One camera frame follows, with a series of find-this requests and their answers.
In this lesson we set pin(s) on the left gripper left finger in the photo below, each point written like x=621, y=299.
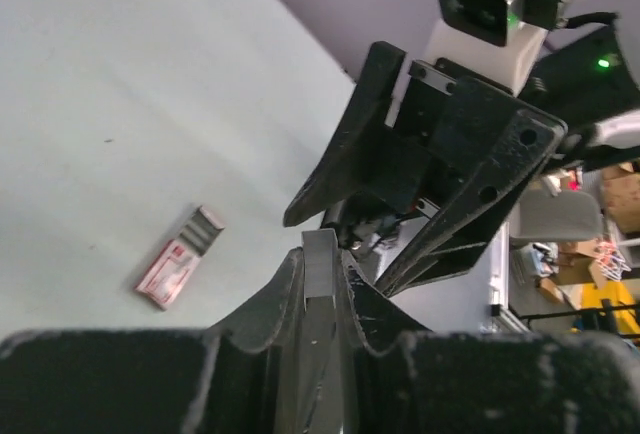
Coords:
x=238, y=376

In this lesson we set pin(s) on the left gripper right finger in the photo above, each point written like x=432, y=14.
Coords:
x=400, y=377

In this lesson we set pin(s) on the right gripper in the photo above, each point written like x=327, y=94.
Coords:
x=495, y=142

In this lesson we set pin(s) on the long grey staple strip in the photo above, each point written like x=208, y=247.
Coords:
x=320, y=251

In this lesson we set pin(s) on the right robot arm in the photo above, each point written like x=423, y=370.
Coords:
x=584, y=83

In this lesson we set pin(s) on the grey office chair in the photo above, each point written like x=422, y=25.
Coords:
x=569, y=216

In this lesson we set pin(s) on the cardboard boxes clutter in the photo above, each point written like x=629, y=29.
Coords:
x=583, y=273

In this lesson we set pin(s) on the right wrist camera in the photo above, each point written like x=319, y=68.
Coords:
x=496, y=39

